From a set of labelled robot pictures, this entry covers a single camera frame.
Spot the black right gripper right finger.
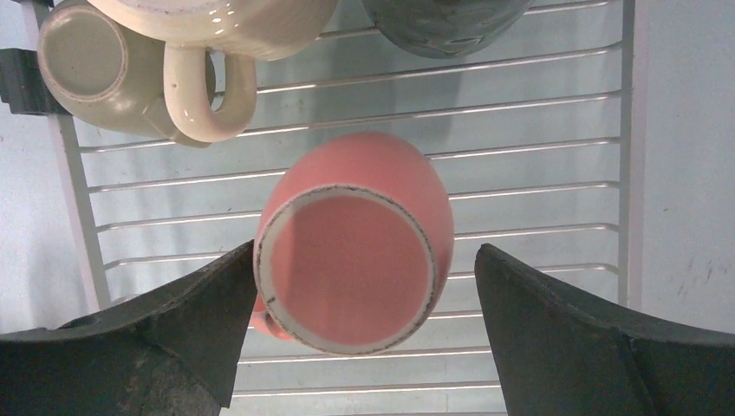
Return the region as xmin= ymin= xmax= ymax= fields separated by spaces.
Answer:
xmin=474 ymin=244 xmax=734 ymax=415

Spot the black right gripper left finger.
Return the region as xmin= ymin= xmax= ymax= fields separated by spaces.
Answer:
xmin=1 ymin=243 xmax=257 ymax=415

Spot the clear acrylic dish rack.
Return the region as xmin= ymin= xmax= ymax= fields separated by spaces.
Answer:
xmin=0 ymin=0 xmax=649 ymax=416

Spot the pink ribbed mug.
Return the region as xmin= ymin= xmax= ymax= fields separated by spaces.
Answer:
xmin=250 ymin=132 xmax=454 ymax=356

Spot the small beige cup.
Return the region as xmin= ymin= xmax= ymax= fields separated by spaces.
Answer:
xmin=37 ymin=1 xmax=207 ymax=148

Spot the cream beige mug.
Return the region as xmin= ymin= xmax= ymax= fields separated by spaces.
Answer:
xmin=93 ymin=0 xmax=337 ymax=143

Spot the dark grey mug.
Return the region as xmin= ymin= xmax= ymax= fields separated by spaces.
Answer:
xmin=362 ymin=0 xmax=533 ymax=59

